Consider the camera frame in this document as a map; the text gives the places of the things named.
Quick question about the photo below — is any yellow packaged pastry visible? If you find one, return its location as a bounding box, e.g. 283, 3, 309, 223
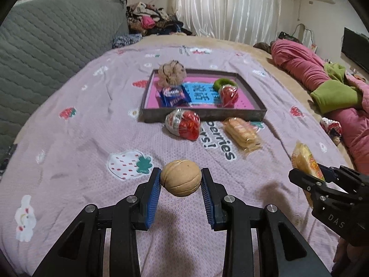
292, 141, 325, 208

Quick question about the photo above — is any clear packet of biscuits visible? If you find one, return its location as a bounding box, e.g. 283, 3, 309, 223
223, 117, 262, 153

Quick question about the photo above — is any tan walnut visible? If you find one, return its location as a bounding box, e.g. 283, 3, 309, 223
160, 160, 202, 197

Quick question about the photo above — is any red candy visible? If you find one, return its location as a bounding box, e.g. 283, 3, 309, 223
219, 84, 239, 108
165, 108, 201, 141

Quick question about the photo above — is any person's hand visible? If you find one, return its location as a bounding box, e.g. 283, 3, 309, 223
333, 238, 363, 263

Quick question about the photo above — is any small red white toy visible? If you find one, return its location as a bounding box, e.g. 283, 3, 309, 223
320, 117, 342, 146

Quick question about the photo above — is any green blanket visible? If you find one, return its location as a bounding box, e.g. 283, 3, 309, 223
310, 63, 363, 114

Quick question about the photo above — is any pink quilt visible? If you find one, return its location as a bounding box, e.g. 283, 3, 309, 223
271, 39, 368, 175

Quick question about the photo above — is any black device at bedside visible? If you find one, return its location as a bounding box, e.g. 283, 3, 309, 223
0, 144, 18, 177

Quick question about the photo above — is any red wrapped candy in tray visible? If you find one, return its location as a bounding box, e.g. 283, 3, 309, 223
219, 84, 239, 108

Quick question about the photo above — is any black television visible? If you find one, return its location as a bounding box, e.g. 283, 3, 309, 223
342, 28, 369, 73

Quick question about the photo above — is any dark tray pink bottom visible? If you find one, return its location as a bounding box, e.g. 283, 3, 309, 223
141, 69, 266, 123

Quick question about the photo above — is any pink strawberry bed sheet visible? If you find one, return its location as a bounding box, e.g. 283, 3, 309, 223
1, 47, 345, 274

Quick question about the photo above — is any blue snack packet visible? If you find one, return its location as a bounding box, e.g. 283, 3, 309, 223
160, 85, 191, 108

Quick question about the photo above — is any beige frilly scrunchie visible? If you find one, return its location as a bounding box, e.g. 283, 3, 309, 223
158, 60, 187, 87

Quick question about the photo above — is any white curtain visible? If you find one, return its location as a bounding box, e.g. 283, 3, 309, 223
171, 0, 282, 45

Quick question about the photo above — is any blue patterned cloth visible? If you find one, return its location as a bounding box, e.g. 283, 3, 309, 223
112, 34, 143, 49

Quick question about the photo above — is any grey quilted headboard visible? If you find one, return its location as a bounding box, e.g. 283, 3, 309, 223
1, 0, 128, 156

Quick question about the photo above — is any pile of clothes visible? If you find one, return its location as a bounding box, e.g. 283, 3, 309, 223
126, 2, 194, 36

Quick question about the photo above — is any green fuzzy ring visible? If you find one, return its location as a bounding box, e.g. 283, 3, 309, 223
213, 78, 238, 92

